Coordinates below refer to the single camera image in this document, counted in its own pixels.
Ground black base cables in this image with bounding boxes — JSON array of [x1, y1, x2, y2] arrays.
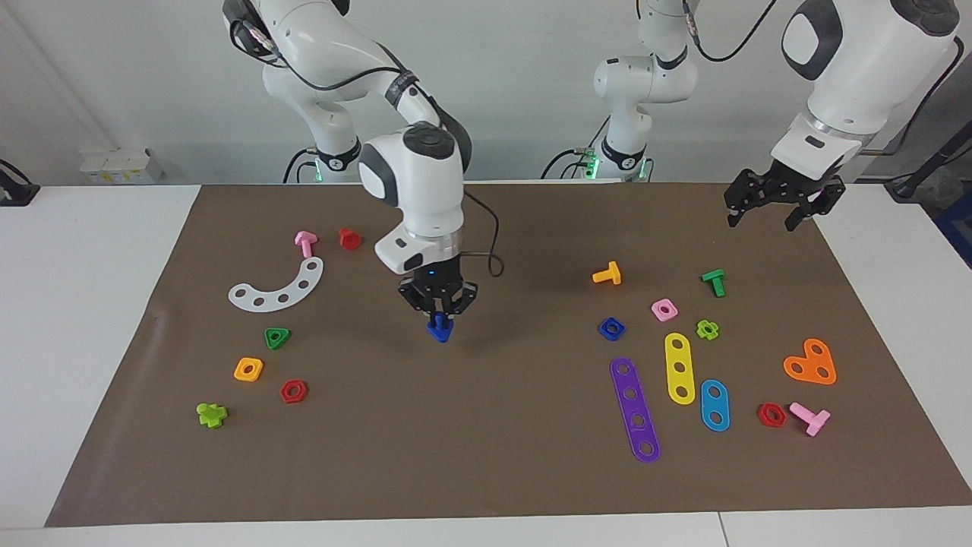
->
[[283, 147, 318, 184], [541, 147, 601, 181]]

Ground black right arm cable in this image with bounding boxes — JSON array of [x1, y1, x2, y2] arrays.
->
[[228, 15, 506, 278]]

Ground black stand with pole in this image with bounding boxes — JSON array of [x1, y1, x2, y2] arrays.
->
[[885, 122, 972, 202]]

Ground white box with yellow marks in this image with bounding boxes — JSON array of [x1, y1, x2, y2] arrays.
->
[[80, 148, 165, 185]]

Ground blue crate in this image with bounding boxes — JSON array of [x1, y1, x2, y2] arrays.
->
[[936, 190, 972, 267]]

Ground black left base cables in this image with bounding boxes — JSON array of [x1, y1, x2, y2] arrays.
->
[[541, 147, 601, 181]]

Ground orange heart-shaped plate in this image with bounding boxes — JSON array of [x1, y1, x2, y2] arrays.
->
[[783, 338, 838, 386]]

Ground blue two-hole strip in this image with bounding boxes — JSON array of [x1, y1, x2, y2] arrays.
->
[[699, 379, 731, 433]]

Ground white curved perforated strip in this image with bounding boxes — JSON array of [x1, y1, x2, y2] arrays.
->
[[228, 257, 325, 313]]

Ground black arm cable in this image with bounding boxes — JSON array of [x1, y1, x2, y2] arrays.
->
[[228, 15, 506, 278], [680, 0, 965, 157]]

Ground purple four-hole strip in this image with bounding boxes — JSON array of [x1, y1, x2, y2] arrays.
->
[[610, 357, 661, 464]]

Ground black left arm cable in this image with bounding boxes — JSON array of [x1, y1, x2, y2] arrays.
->
[[680, 0, 965, 157]]

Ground black right base cables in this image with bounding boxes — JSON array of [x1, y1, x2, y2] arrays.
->
[[283, 147, 318, 184]]

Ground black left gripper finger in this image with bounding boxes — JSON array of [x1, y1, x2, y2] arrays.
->
[[724, 171, 772, 227], [785, 182, 846, 231]]

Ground black table clamp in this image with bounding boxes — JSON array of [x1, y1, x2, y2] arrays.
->
[[0, 160, 40, 207]]

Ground brown table mat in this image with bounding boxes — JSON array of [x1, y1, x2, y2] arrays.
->
[[44, 181, 972, 528]]

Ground yellow three-hole strip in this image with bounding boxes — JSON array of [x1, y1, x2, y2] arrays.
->
[[664, 332, 696, 406]]

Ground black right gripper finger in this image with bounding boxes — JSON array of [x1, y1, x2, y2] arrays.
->
[[399, 280, 440, 326], [443, 281, 479, 324]]

